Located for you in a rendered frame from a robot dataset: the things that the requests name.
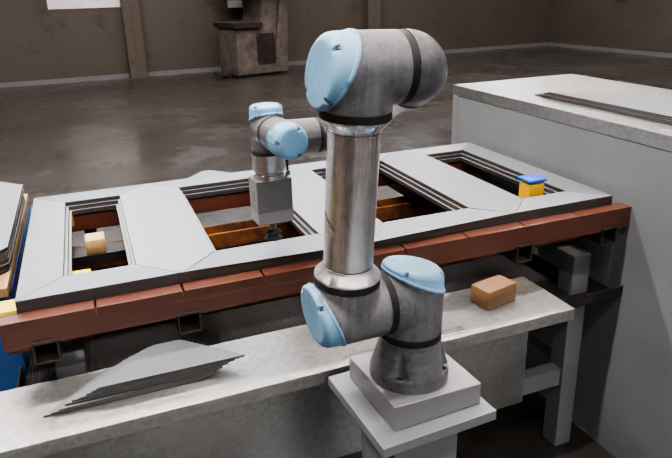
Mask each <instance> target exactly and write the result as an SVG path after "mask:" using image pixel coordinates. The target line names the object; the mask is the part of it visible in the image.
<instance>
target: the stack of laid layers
mask: <svg viewBox="0 0 672 458"><path fill-rule="evenodd" d="M428 156H430V157H432V158H434V159H436V160H439V161H441V162H443V163H446V162H454V161H463V162H465V163H468V164H470V165H472V166H475V167H477V168H479V169H482V170H484V171H486V172H489V173H491V174H494V175H496V176H498V177H501V178H503V179H505V180H508V181H510V182H512V183H515V184H517V185H519V183H520V181H522V180H520V179H518V176H523V175H524V174H521V173H519V172H516V171H514V170H511V169H509V168H506V167H504V166H501V165H499V164H496V163H494V162H491V161H489V160H486V159H484V158H481V157H478V156H476V155H473V154H471V153H468V152H466V151H463V150H459V151H451V152H444V153H436V154H429V155H428ZM379 172H381V173H382V174H384V175H386V176H388V177H389V178H391V179H393V180H395V181H396V182H398V183H400V184H401V185H403V186H405V187H407V188H408V189H410V190H412V191H414V192H415V193H417V194H419V195H421V196H422V197H424V198H426V199H427V200H429V201H431V202H433V203H434V204H436V205H438V206H440V207H441V208H443V209H445V210H447V212H452V211H457V210H462V209H467V208H468V207H466V206H464V205H463V204H461V203H459V202H457V201H455V200H453V199H451V198H450V197H448V196H446V195H444V194H442V193H440V192H438V191H437V190H435V189H433V188H431V187H429V186H427V185H425V184H424V183H422V182H420V181H418V180H416V179H414V178H412V177H411V176H409V175H407V174H405V173H403V172H401V171H399V170H397V169H396V168H394V167H392V166H390V165H388V164H386V163H384V162H383V161H380V162H379ZM542 183H544V182H542ZM179 189H180V190H181V192H182V194H183V196H184V198H185V199H186V201H187V203H188V205H189V207H190V208H191V210H192V212H193V214H194V216H195V217H196V219H197V221H198V223H199V225H200V226H201V228H202V230H203V232H204V234H205V235H206V237H207V239H208V241H209V243H210V244H211V246H212V248H213V250H214V252H213V253H215V252H216V250H215V248H214V246H213V244H212V243H211V241H210V239H209V237H208V236H207V234H206V232H205V230H204V228H203V227H202V225H201V223H200V221H199V220H198V218H197V216H196V214H195V212H194V211H193V209H192V207H191V205H190V204H189V202H188V200H187V199H188V198H195V197H202V196H209V195H216V194H224V193H231V192H238V191H245V190H249V178H248V179H240V180H233V181H225V182H218V183H210V184H203V185H195V186H187V187H179ZM563 191H564V190H561V189H559V188H556V187H554V186H551V185H549V184H546V183H544V192H543V195H546V194H552V193H558V192H563ZM612 197H613V196H608V197H603V198H597V199H591V200H586V201H580V202H575V203H569V204H563V205H558V206H552V207H546V208H541V209H535V210H530V211H524V212H518V213H513V214H508V215H503V216H498V217H494V218H489V219H484V220H479V221H474V222H469V223H464V224H459V225H454V226H450V227H445V228H440V229H435V230H430V231H425V232H420V233H415V234H410V235H406V236H401V237H396V238H391V239H386V240H381V241H376V242H374V248H377V247H383V246H388V245H394V244H399V245H400V243H405V242H410V241H415V240H421V239H426V238H432V237H437V236H443V235H448V234H453V233H459V232H460V233H461V232H464V231H470V230H475V229H481V228H486V227H491V226H497V225H502V224H508V223H513V222H519V221H524V220H529V219H535V218H540V217H546V216H551V215H557V214H562V213H567V212H573V211H578V210H584V209H589V208H595V207H600V206H605V205H611V204H612ZM116 208H117V213H118V217H119V222H120V227H121V232H122V236H123V241H124V246H125V251H126V255H127V260H128V265H133V264H136V263H135V259H134V254H133V250H132V246H131V242H130V238H129V233H128V229H127V225H126V221H125V217H124V212H123V208H122V204H121V200H120V196H112V197H104V198H97V199H89V200H82V201H74V202H67V203H65V227H64V260H63V276H68V275H72V214H80V213H87V212H94V211H101V210H108V209H116ZM447 212H441V213H447ZM293 213H294V220H292V221H289V222H290V223H291V224H292V225H293V226H294V227H295V228H296V229H297V230H298V231H299V232H300V234H301V235H302V236H300V237H294V238H288V239H282V240H278V241H271V242H265V243H259V244H253V245H247V246H254V245H261V244H267V243H274V242H280V241H287V240H294V239H300V238H307V237H314V236H320V235H321V236H324V235H323V234H318V233H317V232H316V231H315V230H314V229H313V228H312V227H311V226H310V225H309V224H308V223H307V222H306V221H305V220H304V219H303V218H302V217H301V216H300V215H299V214H298V213H297V212H296V211H295V210H294V209H293ZM441 213H436V214H441ZM436 214H430V215H424V216H418V217H412V218H406V219H400V220H394V221H388V222H383V224H382V225H381V226H380V227H379V228H378V229H377V230H376V231H375V237H376V235H377V234H378V233H379V232H380V230H381V229H382V228H383V227H384V225H385V224H390V223H395V222H400V221H405V220H410V219H416V218H421V217H426V216H431V215H436ZM247 246H241V247H247ZM241 247H235V248H241ZM213 253H211V254H213ZM211 254H210V255H211ZM210 255H208V256H210ZM208 256H207V257H208ZM318 258H323V250H321V251H315V252H309V253H302V254H296V255H290V256H283V257H277V258H271V259H264V260H258V261H252V262H245V263H239V264H233V265H226V266H220V267H214V268H207V269H201V270H195V271H188V272H182V273H176V274H171V275H165V276H159V277H154V278H148V279H143V280H137V281H131V282H126V283H120V284H115V285H109V286H103V287H98V288H92V289H87V290H81V291H75V292H70V293H64V294H59V295H53V296H47V297H42V298H36V299H30V300H25V301H19V302H15V306H16V310H17V314H19V313H24V312H30V311H35V310H41V309H46V308H52V307H57V306H62V305H68V304H73V303H79V302H84V301H90V300H94V303H96V299H100V298H106V297H111V296H117V295H122V294H128V293H133V292H138V291H144V290H149V289H155V288H160V287H166V286H171V285H176V284H180V286H181V287H182V283H187V282H193V281H198V280H204V279H209V278H214V277H220V276H225V275H231V274H236V273H242V272H247V271H252V270H258V269H259V271H260V272H261V269H263V268H269V267H274V266H280V265H285V264H290V263H296V262H301V261H307V260H312V259H318Z"/></svg>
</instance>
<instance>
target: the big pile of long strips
mask: <svg viewBox="0 0 672 458"><path fill-rule="evenodd" d="M23 192H24V188H23V185H21V184H13V183H6V182H0V275H2V274H5V273H7V272H9V270H10V266H11V262H12V257H13V253H14V248H15V244H16V239H17V235H18V230H19V226H20V222H21V217H22V213H23V209H24V204H25V197H24V193H23Z"/></svg>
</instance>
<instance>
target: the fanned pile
mask: <svg viewBox="0 0 672 458"><path fill-rule="evenodd" d="M244 356H245V355H244V354H240V353H236V352H231V351H227V350H223V349H219V348H214V347H210V346H206V345H202V344H197V343H193V342H189V341H185V340H180V339H179V340H174V341H170V342H165V343H160V344H155V345H152V346H151V347H147V348H146V349H145V350H142V351H140V352H139V353H136V354H135V355H133V356H130V357H129V358H127V359H125V360H123V361H122V362H121V363H119V364H117V365H116V366H113V367H111V368H110V369H106V370H104V371H103V372H102V373H100V374H99V375H98V376H96V377H95V378H94V379H92V380H91V381H90V382H88V383H87V384H86V385H84V386H83V387H81V388H80V389H79V390H77V391H76V392H75V393H73V394H72V395H71V396H69V397H68V398H67V399H65V400H64V401H63V402H61V403H60V404H59V405H57V406H56V407H55V408H53V409H52V410H51V411H49V412H48V413H47V414H45V415H44V416H43V418H45V417H50V416H54V415H58V414H62V413H67V412H71V411H75V410H79V409H84V408H88V407H92V406H96V405H101V404H105V403H109V402H114V401H118V400H122V399H126V398H131V397H135V396H139V395H143V394H148V393H152V392H156V391H161V390H165V389H169V388H173V387H178V386H182V385H186V384H190V383H195V382H198V380H201V379H205V377H204V376H208V375H211V372H215V371H217V369H220V368H223V365H227V364H229V362H232V361H235V359H238V358H240V357H244Z"/></svg>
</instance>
